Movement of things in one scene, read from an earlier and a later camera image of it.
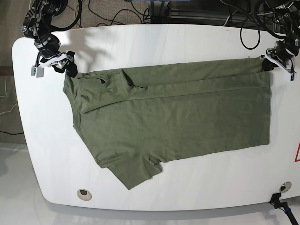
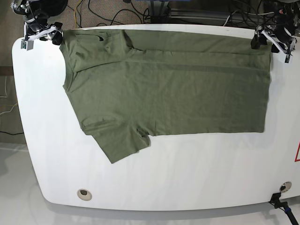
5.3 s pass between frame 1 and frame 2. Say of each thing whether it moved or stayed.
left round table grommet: stayed
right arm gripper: moved
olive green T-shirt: moved
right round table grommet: stayed
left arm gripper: moved
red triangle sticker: stayed
